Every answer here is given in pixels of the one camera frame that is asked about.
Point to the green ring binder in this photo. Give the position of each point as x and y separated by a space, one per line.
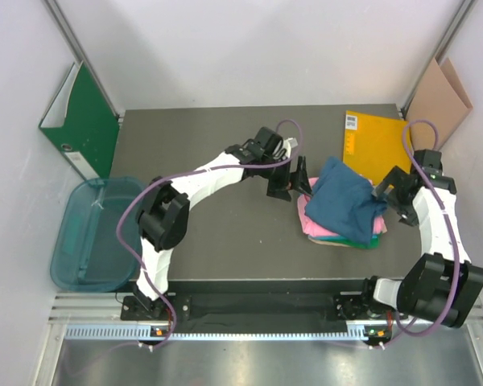
80 124

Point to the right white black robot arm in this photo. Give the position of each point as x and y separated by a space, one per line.
443 282

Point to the pink t shirt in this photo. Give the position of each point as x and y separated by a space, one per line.
309 226

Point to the grey slotted cable duct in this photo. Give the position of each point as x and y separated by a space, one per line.
151 333

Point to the blue t shirt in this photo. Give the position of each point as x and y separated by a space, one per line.
342 201

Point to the aluminium corner post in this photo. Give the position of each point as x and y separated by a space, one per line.
69 35
456 22

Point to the beige cloth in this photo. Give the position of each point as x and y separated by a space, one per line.
323 242

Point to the green t shirt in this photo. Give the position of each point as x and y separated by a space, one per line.
374 243

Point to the left aluminium corner post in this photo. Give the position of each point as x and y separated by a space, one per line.
69 35

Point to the aluminium front rail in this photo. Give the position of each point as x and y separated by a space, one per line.
446 357

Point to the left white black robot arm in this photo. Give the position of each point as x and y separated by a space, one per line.
163 214

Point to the brown cardboard folder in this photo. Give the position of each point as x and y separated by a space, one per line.
439 106

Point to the teal transparent plastic bin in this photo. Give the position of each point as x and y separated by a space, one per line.
88 256

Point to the right aluminium corner post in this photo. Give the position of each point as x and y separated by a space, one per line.
456 22

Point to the yellow padded envelope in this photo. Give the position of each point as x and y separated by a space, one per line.
373 145

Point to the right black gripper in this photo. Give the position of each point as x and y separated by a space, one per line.
397 177

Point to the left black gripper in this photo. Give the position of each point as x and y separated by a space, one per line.
289 181

